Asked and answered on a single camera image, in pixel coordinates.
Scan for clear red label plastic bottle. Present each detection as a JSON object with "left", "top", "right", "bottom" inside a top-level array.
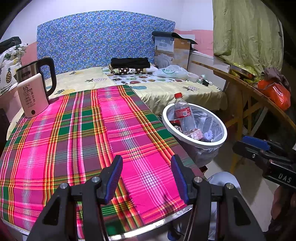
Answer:
[{"left": 174, "top": 92, "right": 197, "bottom": 135}]

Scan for white fruit print cloth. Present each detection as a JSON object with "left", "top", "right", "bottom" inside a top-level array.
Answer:
[{"left": 102, "top": 66, "right": 204, "bottom": 86}]

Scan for blue floral headboard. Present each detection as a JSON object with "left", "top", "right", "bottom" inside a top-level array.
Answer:
[{"left": 37, "top": 16, "right": 175, "bottom": 80}]

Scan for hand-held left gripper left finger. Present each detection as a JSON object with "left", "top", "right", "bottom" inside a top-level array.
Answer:
[{"left": 26, "top": 155, "right": 124, "bottom": 241}]

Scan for person's right forearm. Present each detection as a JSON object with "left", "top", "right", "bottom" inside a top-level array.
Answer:
[{"left": 266, "top": 204, "right": 296, "bottom": 241}]

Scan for pineapple print bedding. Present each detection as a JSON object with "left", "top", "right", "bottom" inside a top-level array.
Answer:
[{"left": 0, "top": 43, "right": 29, "bottom": 93}]

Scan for white bin with liner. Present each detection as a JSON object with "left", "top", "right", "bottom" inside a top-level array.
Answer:
[{"left": 162, "top": 103, "right": 228, "bottom": 167}]

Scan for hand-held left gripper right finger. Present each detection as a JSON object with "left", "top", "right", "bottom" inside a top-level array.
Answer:
[{"left": 171, "top": 154, "right": 266, "bottom": 241}]

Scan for person's right hand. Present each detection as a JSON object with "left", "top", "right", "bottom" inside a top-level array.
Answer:
[{"left": 272, "top": 184, "right": 292, "bottom": 220}]

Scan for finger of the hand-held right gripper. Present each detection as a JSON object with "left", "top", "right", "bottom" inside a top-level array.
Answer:
[
  {"left": 232, "top": 141, "right": 271, "bottom": 166},
  {"left": 242, "top": 136, "right": 281, "bottom": 153}
]

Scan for pink storage box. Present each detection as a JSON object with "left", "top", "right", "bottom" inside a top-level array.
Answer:
[{"left": 0, "top": 89, "right": 19, "bottom": 121}]

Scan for wooden folding table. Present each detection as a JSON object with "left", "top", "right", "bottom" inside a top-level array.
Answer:
[{"left": 191, "top": 60, "right": 296, "bottom": 167}]

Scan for brown polka dot cloth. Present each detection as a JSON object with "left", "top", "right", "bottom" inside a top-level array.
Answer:
[{"left": 109, "top": 65, "right": 153, "bottom": 75}]

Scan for orange plastic bag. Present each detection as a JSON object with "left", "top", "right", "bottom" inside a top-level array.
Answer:
[{"left": 258, "top": 79, "right": 291, "bottom": 111}]

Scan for cardboard quilt box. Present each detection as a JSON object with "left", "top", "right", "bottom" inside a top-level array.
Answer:
[{"left": 151, "top": 31, "right": 199, "bottom": 70}]

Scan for white plastic bag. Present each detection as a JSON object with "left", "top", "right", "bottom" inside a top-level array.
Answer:
[{"left": 153, "top": 65, "right": 189, "bottom": 80}]

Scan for pink white juice carton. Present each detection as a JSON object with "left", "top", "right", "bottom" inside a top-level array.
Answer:
[{"left": 184, "top": 128, "right": 202, "bottom": 140}]

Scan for pink steel electric kettle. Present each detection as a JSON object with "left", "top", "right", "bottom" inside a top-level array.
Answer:
[{"left": 16, "top": 57, "right": 57, "bottom": 118}]

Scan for black folded clothes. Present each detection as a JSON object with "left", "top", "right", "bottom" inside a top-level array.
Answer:
[{"left": 110, "top": 57, "right": 150, "bottom": 69}]

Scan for black clothes pile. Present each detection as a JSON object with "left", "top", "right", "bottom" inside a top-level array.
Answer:
[{"left": 0, "top": 36, "right": 22, "bottom": 54}]

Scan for red drink can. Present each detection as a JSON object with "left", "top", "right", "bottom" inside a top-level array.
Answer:
[{"left": 169, "top": 119, "right": 183, "bottom": 131}]

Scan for green curtain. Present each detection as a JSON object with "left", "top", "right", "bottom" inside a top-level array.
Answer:
[{"left": 212, "top": 0, "right": 285, "bottom": 75}]

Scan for yellow green foil bag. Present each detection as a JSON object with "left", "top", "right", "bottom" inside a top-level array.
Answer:
[{"left": 230, "top": 62, "right": 263, "bottom": 84}]

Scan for bed with yellow sheet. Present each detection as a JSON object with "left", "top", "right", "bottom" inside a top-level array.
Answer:
[{"left": 6, "top": 67, "right": 228, "bottom": 139}]

